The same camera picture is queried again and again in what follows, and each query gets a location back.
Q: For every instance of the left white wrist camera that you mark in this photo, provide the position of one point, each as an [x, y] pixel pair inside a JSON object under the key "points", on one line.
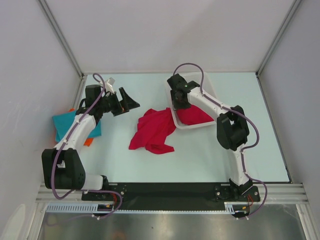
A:
{"points": [[109, 85]]}

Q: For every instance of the white plastic basket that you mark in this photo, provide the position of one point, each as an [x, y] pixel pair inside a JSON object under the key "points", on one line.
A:
{"points": [[207, 86]]}

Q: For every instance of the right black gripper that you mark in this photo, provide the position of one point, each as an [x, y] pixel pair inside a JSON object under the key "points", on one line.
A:
{"points": [[176, 106]]}

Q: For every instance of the orange folded t shirt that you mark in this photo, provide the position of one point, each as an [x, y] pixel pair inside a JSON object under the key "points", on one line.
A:
{"points": [[88, 141]]}

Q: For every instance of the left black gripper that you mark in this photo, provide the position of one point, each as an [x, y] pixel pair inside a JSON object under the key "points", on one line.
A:
{"points": [[124, 105]]}

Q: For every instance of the white slotted cable duct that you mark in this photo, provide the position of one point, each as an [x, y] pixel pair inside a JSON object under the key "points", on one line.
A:
{"points": [[104, 208]]}

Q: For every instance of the red t shirt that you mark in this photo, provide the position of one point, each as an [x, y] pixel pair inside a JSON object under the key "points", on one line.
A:
{"points": [[152, 130], [193, 116]]}

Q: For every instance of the red t shirt in basket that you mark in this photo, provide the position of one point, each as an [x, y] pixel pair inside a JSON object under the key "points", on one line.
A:
{"points": [[193, 116]]}

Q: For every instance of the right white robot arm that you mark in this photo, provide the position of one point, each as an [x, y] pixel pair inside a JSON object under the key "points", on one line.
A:
{"points": [[232, 129]]}

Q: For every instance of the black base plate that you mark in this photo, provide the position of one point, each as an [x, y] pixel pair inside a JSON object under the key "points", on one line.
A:
{"points": [[186, 196]]}

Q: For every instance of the teal folded t shirt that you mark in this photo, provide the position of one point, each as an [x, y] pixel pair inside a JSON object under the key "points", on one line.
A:
{"points": [[63, 122]]}

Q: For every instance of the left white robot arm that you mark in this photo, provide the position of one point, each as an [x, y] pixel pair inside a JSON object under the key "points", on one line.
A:
{"points": [[62, 166]]}

